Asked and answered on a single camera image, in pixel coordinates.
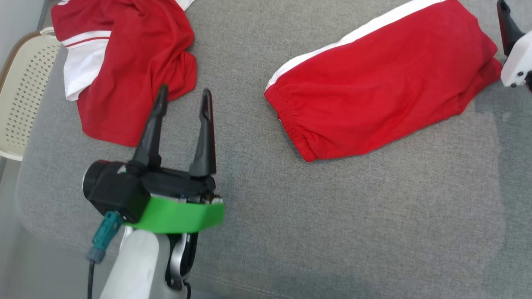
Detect red shorts with white stripe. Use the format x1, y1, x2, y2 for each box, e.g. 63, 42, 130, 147
264, 0, 503, 162

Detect cream perforated laundry basket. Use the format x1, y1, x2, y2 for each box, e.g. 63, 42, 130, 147
0, 27, 63, 162

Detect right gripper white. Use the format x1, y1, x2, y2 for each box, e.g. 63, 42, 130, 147
497, 0, 532, 90

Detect red shirt with white sleeves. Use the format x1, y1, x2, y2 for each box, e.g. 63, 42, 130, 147
51, 0, 198, 147

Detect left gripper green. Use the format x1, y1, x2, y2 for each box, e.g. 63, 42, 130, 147
125, 84, 225, 234

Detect black cable with teal connector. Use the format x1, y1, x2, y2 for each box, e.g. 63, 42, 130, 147
86, 211, 124, 299

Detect grey fabric sofa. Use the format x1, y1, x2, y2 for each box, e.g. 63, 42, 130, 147
16, 0, 532, 299

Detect grey metal frame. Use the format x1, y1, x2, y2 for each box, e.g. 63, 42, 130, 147
37, 0, 57, 32

